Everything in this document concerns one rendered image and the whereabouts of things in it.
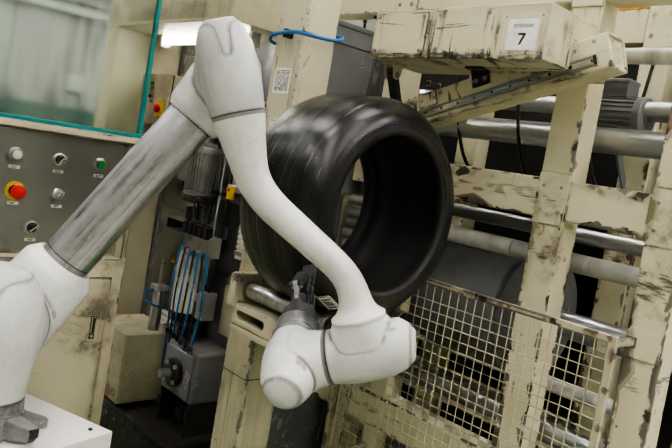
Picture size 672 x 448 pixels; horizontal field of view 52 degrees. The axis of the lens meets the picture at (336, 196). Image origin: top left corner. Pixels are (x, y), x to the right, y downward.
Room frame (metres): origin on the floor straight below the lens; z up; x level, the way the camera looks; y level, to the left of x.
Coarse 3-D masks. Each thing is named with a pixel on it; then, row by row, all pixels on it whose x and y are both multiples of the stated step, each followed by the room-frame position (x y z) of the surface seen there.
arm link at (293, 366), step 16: (272, 336) 1.32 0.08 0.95; (288, 336) 1.27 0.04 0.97; (304, 336) 1.25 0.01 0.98; (320, 336) 1.24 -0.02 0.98; (272, 352) 1.23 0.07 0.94; (288, 352) 1.22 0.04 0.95; (304, 352) 1.22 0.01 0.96; (320, 352) 1.22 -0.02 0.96; (272, 368) 1.20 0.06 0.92; (288, 368) 1.19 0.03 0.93; (304, 368) 1.20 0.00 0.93; (320, 368) 1.21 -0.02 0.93; (272, 384) 1.19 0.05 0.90; (288, 384) 1.18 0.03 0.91; (304, 384) 1.19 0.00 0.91; (320, 384) 1.23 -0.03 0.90; (272, 400) 1.20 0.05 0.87; (288, 400) 1.19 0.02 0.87; (304, 400) 1.20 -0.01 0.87
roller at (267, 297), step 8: (248, 288) 1.91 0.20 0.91; (256, 288) 1.89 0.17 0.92; (264, 288) 1.88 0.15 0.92; (248, 296) 1.91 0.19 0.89; (256, 296) 1.88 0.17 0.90; (264, 296) 1.85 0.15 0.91; (272, 296) 1.83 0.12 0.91; (280, 296) 1.82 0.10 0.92; (264, 304) 1.86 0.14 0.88; (272, 304) 1.82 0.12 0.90; (280, 304) 1.80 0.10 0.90; (280, 312) 1.81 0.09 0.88; (320, 312) 1.71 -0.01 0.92; (320, 320) 1.68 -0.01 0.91; (328, 320) 1.67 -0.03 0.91; (320, 328) 1.68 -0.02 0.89; (328, 328) 1.67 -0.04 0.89
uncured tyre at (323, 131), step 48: (336, 96) 1.83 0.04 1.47; (288, 144) 1.69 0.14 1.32; (336, 144) 1.63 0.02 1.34; (384, 144) 2.09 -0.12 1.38; (432, 144) 1.84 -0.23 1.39; (288, 192) 1.62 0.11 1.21; (336, 192) 1.62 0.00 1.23; (384, 192) 2.14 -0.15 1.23; (432, 192) 2.03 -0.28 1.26; (384, 240) 2.12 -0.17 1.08; (432, 240) 1.92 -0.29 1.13; (288, 288) 1.73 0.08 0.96; (384, 288) 1.97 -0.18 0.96
